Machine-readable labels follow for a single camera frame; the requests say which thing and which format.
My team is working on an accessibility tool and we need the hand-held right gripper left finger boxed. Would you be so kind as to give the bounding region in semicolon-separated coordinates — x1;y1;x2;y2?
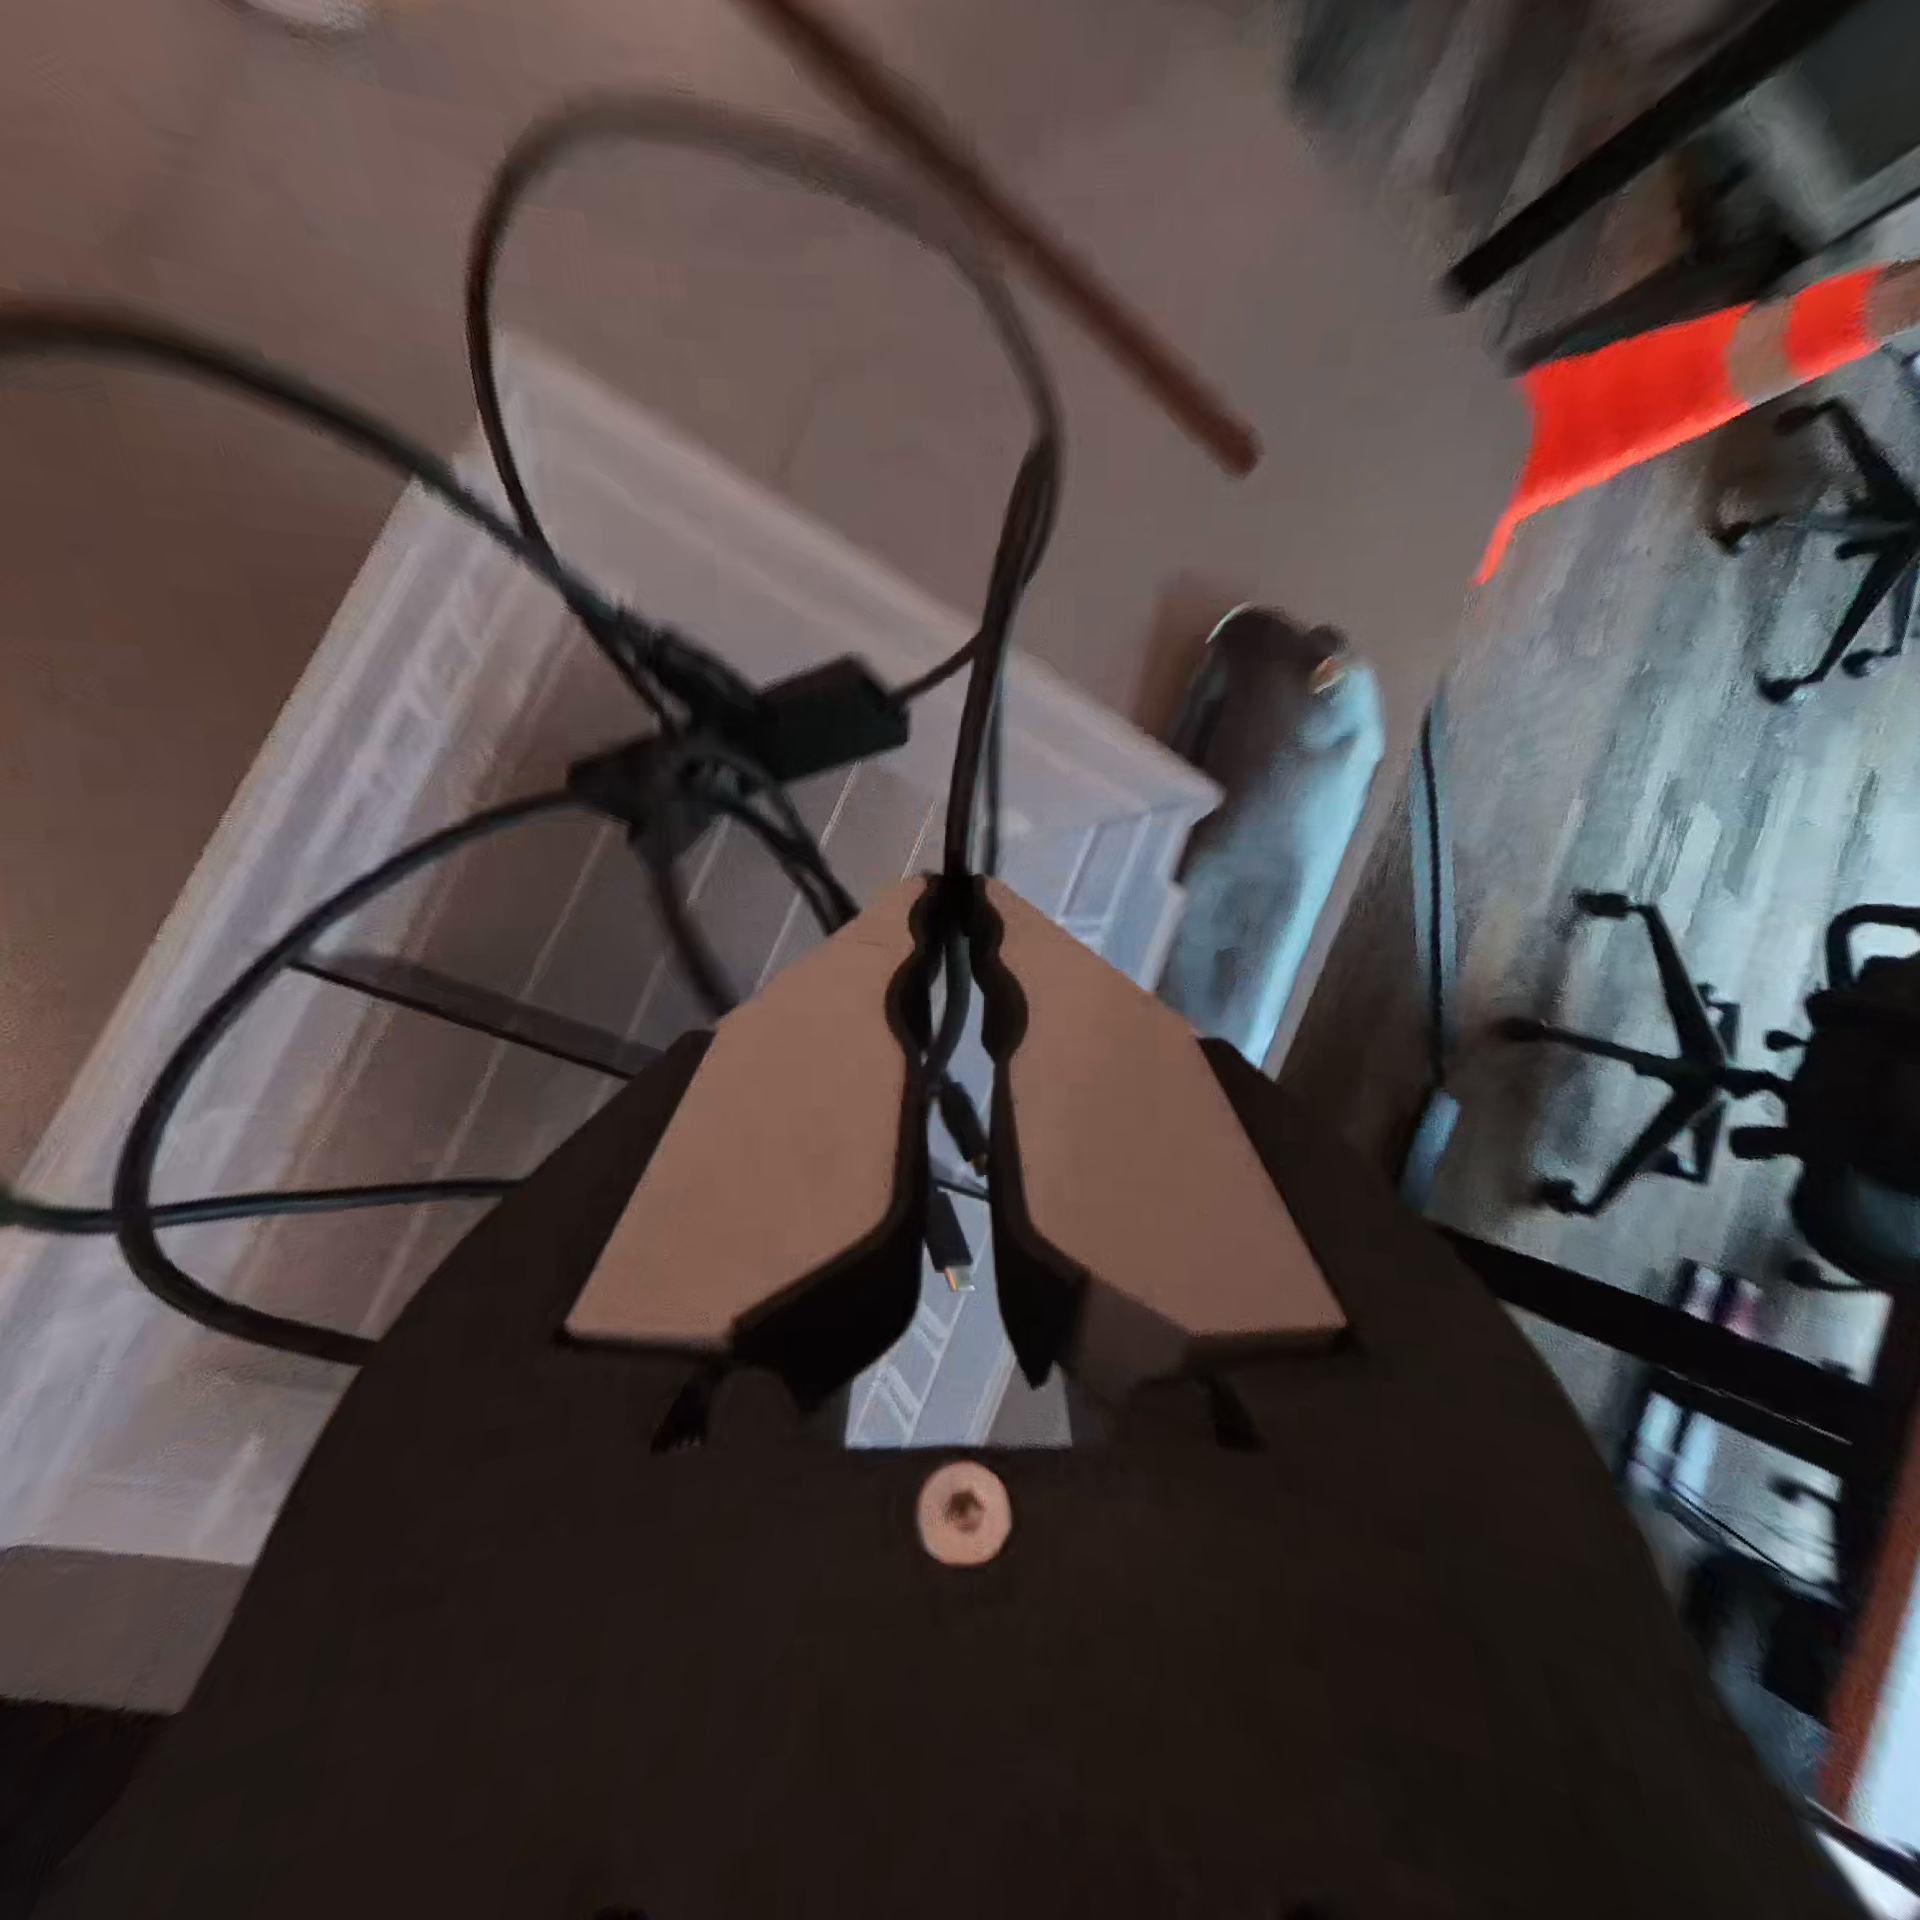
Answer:
563;878;951;1407

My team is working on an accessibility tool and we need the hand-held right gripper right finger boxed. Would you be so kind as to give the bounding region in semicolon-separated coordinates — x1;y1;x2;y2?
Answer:
972;878;1354;1384

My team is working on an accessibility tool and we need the black cable adapter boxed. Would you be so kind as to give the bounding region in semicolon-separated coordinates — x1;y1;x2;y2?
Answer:
570;656;913;848

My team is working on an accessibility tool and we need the thick black cable small plug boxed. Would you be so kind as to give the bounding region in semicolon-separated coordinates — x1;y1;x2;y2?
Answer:
0;305;903;1367

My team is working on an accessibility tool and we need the grey bag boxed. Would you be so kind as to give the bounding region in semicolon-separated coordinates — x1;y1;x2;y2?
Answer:
1170;607;1386;1050

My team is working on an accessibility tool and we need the black office chair base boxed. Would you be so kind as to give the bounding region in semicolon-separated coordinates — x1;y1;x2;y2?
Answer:
1500;890;1920;1285
1716;398;1920;703

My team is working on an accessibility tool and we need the orange traffic cone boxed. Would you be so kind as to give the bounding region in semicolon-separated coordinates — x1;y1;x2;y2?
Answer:
1476;262;1920;586

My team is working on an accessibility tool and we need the brown rod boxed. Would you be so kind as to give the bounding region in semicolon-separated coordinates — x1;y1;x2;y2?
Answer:
735;0;1261;474

